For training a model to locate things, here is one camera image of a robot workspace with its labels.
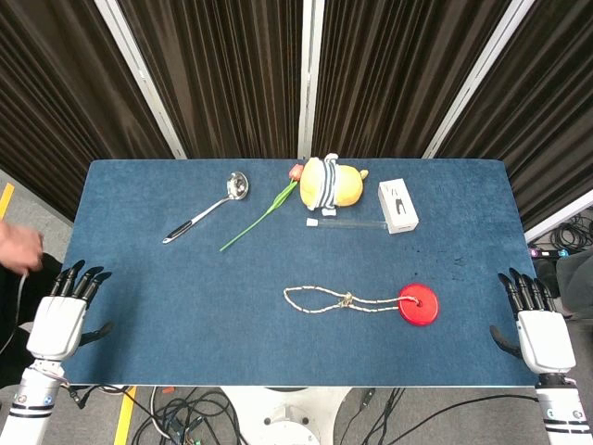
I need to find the bare person hand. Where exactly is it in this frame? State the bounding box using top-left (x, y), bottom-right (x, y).
top-left (0, 221), bottom-right (46, 275)

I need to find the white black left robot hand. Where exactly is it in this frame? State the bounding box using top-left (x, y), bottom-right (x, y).
top-left (26, 259), bottom-right (115, 362)

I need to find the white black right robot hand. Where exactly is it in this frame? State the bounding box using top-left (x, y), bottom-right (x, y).
top-left (489, 267), bottom-right (578, 375)

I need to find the white braided rope loop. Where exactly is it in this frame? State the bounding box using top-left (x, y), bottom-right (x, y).
top-left (283, 286), bottom-right (423, 317)

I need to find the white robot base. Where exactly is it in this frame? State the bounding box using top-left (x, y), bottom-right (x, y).
top-left (221, 386), bottom-right (354, 445)

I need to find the black person clothing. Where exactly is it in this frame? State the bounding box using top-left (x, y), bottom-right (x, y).
top-left (0, 252), bottom-right (64, 390)

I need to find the yellow floor tape strip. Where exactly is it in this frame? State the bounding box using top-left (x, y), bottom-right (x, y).
top-left (0, 182), bottom-right (17, 220)
top-left (112, 385), bottom-right (139, 445)

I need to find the grey trouser leg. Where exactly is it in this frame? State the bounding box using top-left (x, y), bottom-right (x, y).
top-left (554, 248), bottom-right (593, 322)

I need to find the black power strip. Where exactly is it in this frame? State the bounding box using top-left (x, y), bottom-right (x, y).
top-left (526, 246), bottom-right (570, 260)

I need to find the dark brown curtain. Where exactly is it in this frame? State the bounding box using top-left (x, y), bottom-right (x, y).
top-left (310, 0), bottom-right (513, 160)
top-left (435, 0), bottom-right (593, 232)
top-left (115, 0), bottom-right (308, 160)
top-left (0, 0), bottom-right (175, 224)

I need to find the blue table cloth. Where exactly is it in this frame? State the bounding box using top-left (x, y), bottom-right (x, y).
top-left (58, 158), bottom-right (542, 388)

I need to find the white cardboard box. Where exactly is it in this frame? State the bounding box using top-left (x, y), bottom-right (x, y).
top-left (377, 177), bottom-right (421, 235)

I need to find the clear tube white cap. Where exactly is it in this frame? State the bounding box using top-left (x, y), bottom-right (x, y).
top-left (305, 218), bottom-right (390, 231)

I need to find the artificial orange tulip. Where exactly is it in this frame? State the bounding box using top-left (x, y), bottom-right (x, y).
top-left (219, 162), bottom-right (305, 253)

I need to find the yellow plush toy striped shirt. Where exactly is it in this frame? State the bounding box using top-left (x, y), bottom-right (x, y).
top-left (297, 152), bottom-right (371, 218)

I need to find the thin white cable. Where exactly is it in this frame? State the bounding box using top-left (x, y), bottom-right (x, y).
top-left (0, 271), bottom-right (30, 356)

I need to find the black coiled cable pile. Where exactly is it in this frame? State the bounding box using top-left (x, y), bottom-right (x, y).
top-left (549, 209), bottom-right (593, 255)

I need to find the long black floor cable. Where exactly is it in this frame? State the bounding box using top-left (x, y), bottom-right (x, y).
top-left (356, 387), bottom-right (542, 445)

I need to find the white partition post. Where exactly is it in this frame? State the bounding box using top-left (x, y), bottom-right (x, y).
top-left (421, 0), bottom-right (535, 160)
top-left (524, 187), bottom-right (593, 244)
top-left (296, 0), bottom-right (326, 161)
top-left (94, 0), bottom-right (188, 161)

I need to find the black floor cable bundle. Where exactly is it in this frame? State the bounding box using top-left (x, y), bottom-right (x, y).
top-left (64, 384), bottom-right (254, 445)

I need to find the steel ladle black handle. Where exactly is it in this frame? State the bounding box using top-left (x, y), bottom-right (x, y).
top-left (161, 171), bottom-right (251, 246)

